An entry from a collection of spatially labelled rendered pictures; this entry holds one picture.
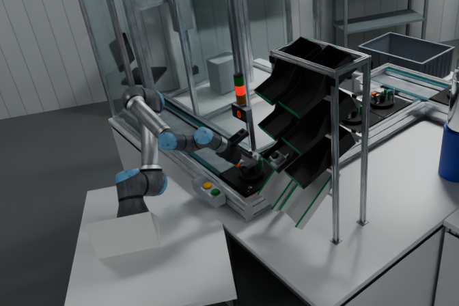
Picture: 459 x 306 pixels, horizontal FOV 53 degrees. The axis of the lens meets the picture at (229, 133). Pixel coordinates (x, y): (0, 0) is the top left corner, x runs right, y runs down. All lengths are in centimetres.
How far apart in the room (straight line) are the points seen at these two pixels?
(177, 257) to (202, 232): 18
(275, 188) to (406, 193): 65
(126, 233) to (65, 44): 375
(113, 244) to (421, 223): 137
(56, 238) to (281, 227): 217
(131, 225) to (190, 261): 30
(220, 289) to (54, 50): 419
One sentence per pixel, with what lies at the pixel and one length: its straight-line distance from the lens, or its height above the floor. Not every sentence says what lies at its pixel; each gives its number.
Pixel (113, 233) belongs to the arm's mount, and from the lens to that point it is 213.
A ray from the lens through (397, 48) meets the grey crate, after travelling 438.
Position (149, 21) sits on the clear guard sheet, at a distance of 328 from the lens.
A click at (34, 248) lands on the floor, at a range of 389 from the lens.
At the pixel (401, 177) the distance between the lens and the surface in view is 248.
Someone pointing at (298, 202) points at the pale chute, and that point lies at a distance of 201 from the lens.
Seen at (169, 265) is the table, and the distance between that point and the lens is 210.
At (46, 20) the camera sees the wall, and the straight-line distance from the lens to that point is 557.
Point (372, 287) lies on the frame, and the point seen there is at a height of 78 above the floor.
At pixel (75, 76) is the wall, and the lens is 574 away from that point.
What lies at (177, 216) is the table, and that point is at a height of 86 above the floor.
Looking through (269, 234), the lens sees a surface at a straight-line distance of 214.
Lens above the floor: 233
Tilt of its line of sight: 31 degrees down
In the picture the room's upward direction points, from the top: 8 degrees counter-clockwise
